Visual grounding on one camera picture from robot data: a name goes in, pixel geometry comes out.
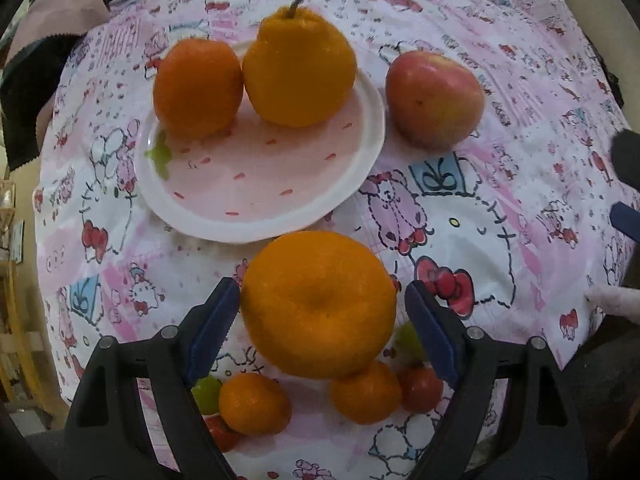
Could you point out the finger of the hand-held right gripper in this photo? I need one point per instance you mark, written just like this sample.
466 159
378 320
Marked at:
627 221
627 160

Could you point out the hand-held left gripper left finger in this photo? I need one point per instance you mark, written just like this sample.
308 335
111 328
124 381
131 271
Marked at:
215 330

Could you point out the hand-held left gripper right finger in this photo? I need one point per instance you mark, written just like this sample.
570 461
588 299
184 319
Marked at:
435 330

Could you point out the red cherry tomato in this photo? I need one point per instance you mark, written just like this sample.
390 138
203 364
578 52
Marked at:
420 390
222 435

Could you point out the large orange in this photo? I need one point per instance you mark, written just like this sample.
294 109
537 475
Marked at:
320 305

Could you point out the pink white plate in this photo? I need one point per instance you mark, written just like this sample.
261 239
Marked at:
260 180

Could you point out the red apple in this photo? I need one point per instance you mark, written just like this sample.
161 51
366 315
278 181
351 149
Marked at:
432 100

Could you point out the green grape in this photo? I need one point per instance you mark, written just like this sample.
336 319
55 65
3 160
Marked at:
207 396
407 342

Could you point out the small mandarin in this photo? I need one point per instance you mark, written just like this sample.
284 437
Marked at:
367 395
255 405

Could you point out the pink cartoon printed blanket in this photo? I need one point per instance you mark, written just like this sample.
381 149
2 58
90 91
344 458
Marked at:
500 85

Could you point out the round orange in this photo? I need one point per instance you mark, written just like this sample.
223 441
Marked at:
197 87

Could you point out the pear-shaped citrus with stem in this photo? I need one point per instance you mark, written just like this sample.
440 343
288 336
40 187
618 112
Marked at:
300 70

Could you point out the black cloth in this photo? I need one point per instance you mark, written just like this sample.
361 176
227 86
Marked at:
25 110

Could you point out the pink cloth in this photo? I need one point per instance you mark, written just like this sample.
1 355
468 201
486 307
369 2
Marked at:
65 10

